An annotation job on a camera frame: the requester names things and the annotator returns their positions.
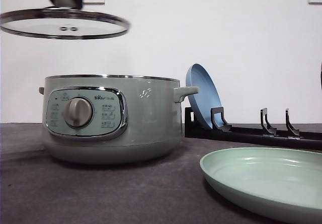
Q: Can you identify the glass pot lid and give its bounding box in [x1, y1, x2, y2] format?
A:
[1, 0, 131, 40]

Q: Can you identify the green plate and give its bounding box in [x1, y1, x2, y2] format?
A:
[199, 147, 322, 223]

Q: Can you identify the green electric steamer pot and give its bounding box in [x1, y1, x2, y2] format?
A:
[39, 74, 199, 165]

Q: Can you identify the blue plate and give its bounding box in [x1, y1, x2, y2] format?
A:
[185, 63, 223, 129]

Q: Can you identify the black plate rack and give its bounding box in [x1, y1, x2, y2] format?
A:
[185, 107, 322, 150]

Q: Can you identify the dark red plate edge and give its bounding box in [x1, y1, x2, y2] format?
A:
[320, 63, 322, 90]

